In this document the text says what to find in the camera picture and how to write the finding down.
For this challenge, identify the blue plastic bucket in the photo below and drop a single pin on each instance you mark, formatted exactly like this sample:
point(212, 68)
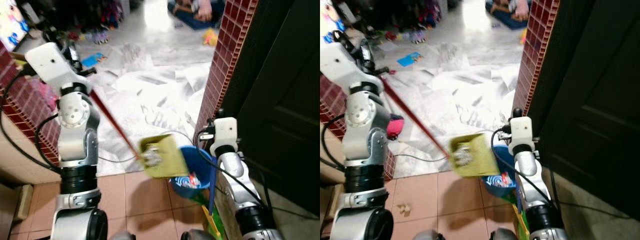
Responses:
point(197, 172)
point(500, 182)

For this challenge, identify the grey robot right foot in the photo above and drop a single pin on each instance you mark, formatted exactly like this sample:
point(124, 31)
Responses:
point(506, 235)
point(197, 235)

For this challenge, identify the purple toy car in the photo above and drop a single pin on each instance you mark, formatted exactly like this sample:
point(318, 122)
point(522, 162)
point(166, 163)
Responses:
point(101, 37)
point(419, 36)

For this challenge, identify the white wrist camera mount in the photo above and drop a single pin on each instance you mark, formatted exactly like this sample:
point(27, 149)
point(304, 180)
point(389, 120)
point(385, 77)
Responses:
point(522, 134)
point(342, 65)
point(226, 132)
point(50, 62)

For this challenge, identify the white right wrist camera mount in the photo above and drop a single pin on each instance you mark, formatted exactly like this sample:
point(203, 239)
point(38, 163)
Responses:
point(522, 134)
point(226, 132)

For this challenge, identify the blue picture book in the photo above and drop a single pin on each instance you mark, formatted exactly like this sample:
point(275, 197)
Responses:
point(93, 59)
point(410, 59)

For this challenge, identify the beige crumbs on floor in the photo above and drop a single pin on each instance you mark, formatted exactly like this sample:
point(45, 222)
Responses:
point(403, 209)

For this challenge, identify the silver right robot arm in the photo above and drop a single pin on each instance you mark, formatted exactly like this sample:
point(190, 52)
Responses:
point(235, 180)
point(530, 180)

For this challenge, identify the yellow toy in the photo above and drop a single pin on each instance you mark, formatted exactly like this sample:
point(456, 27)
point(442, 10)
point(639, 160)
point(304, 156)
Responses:
point(523, 36)
point(210, 37)

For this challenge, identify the person bare foot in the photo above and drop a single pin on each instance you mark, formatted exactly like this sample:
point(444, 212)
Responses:
point(522, 9)
point(204, 9)

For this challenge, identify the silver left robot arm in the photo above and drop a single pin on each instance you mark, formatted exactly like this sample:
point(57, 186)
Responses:
point(362, 140)
point(75, 140)

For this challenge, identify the pink bag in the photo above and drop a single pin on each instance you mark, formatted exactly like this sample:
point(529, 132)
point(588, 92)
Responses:
point(395, 126)
point(48, 97)

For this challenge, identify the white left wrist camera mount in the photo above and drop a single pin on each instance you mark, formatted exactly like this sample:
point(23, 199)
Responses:
point(50, 62)
point(342, 65)

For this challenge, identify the dark wooden door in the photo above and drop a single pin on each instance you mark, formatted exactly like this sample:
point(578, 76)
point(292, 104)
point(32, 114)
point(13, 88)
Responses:
point(280, 100)
point(595, 100)

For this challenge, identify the grey robot foot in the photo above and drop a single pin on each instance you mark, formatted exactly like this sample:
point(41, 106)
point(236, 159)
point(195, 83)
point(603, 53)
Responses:
point(197, 235)
point(120, 236)
point(426, 235)
point(506, 235)

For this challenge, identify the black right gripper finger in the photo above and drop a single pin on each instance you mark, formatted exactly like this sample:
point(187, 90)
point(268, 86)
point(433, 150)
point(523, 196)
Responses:
point(517, 113)
point(220, 113)

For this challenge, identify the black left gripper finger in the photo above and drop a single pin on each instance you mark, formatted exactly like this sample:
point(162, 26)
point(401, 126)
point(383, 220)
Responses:
point(50, 35)
point(342, 36)

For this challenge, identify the screen with cartoon picture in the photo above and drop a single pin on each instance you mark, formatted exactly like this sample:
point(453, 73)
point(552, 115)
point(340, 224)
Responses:
point(12, 22)
point(330, 20)

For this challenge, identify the grey robot left foot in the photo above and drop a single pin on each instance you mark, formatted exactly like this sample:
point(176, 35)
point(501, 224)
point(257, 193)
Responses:
point(120, 236)
point(426, 235)

